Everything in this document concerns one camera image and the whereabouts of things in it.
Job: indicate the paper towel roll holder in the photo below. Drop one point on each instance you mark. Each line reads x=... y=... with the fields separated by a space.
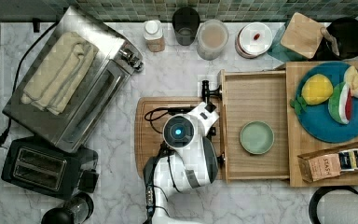
x=334 y=205

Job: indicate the wooden drawer cabinet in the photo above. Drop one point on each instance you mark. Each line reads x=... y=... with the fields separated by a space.
x=299 y=140

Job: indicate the black grinder bottle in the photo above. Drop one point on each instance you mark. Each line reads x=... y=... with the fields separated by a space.
x=75 y=211

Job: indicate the wooden cutting board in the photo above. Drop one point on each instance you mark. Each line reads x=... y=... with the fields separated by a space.
x=147 y=140

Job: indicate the beige folded towel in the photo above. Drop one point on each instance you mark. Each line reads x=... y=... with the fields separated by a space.
x=58 y=76

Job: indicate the clear container with beige lid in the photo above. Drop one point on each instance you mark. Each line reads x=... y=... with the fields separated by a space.
x=212 y=39

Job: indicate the blue round plate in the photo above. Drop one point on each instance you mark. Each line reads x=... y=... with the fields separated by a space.
x=317 y=120

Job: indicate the toy watermelon slice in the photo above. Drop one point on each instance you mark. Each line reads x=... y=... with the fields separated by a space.
x=340 y=104

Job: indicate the stash tea box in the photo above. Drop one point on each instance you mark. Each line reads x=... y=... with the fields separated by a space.
x=329 y=163

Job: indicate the black two-slot toaster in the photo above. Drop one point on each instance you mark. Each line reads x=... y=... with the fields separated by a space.
x=34 y=164

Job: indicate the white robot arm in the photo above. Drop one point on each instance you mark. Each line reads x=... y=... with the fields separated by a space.
x=186 y=160

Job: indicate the black drawer handle bar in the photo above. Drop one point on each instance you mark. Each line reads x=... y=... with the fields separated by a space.
x=206 y=95

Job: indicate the white lidded jar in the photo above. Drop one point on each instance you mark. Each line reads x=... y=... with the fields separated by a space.
x=253 y=40

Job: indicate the black pot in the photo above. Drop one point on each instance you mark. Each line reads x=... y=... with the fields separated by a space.
x=345 y=31

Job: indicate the small spice bottle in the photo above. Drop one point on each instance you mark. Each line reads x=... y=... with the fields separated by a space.
x=153 y=35

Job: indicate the wooden drawer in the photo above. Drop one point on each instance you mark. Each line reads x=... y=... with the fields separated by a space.
x=246 y=97

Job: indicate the yellow toy lemon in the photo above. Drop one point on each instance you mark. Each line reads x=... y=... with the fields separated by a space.
x=317 y=89

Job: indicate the silver toaster oven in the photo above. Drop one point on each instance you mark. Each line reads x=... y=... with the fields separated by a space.
x=115 y=62

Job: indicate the dark empty glass cup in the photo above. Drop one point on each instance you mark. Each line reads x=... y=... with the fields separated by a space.
x=185 y=22

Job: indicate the green ceramic bowl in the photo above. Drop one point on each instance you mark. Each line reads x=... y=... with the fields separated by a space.
x=257 y=137

